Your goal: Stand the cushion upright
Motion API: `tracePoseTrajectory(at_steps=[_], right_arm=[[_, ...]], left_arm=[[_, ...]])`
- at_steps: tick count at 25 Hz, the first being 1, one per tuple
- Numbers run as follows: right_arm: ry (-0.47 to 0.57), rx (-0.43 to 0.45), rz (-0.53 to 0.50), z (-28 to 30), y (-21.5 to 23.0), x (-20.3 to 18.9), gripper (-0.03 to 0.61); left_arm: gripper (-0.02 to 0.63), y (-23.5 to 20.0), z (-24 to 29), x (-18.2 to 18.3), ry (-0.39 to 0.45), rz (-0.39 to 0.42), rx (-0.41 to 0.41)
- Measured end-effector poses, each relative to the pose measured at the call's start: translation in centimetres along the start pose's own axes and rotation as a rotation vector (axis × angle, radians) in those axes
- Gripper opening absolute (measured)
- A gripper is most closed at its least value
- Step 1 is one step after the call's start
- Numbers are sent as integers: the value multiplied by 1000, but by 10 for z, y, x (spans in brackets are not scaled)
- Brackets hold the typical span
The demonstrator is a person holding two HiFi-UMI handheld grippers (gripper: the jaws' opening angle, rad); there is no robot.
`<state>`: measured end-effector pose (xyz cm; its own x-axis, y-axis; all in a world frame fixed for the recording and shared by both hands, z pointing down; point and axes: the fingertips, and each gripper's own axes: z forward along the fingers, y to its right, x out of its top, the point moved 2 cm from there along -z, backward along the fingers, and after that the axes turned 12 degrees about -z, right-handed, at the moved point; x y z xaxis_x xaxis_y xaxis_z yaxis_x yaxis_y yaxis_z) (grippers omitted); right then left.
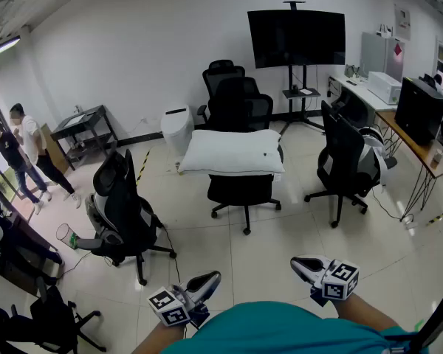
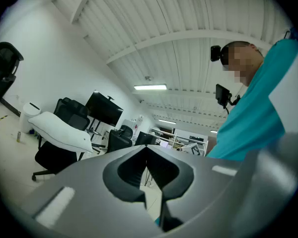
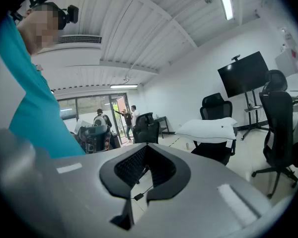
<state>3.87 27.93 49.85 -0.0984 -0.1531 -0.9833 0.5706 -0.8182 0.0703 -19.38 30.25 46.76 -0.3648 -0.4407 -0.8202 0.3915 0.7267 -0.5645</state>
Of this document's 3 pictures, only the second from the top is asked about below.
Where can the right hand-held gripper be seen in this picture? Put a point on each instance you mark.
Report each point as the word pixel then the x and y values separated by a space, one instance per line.
pixel 196 149

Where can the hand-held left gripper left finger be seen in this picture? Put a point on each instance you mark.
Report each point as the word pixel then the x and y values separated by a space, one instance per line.
pixel 89 197

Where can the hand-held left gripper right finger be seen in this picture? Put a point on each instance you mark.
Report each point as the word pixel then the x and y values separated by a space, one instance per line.
pixel 201 182

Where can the white pillow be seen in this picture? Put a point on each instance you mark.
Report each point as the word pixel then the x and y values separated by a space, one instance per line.
pixel 62 133

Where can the black television stand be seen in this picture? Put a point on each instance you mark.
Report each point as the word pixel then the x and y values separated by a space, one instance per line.
pixel 94 132

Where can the white shelving unit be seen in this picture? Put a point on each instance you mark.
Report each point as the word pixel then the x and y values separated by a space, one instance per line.
pixel 188 135

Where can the long ceiling light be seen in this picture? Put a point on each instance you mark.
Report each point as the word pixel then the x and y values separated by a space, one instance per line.
pixel 167 121
pixel 150 87

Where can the light grey cabinet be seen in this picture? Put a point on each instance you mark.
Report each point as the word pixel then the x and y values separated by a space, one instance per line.
pixel 128 126

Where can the large black television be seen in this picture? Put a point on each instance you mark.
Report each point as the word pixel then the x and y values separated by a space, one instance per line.
pixel 104 109

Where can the small drink can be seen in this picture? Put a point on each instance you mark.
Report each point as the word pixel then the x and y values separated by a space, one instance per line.
pixel 19 136

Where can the person's head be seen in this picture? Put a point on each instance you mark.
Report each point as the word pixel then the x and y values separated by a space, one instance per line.
pixel 241 63

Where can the black webcam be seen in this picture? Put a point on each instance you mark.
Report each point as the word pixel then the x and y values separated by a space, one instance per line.
pixel 110 97

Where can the white bin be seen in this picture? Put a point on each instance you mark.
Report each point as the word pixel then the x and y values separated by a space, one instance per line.
pixel 27 118

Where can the black head camera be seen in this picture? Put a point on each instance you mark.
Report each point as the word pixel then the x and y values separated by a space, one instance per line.
pixel 215 53

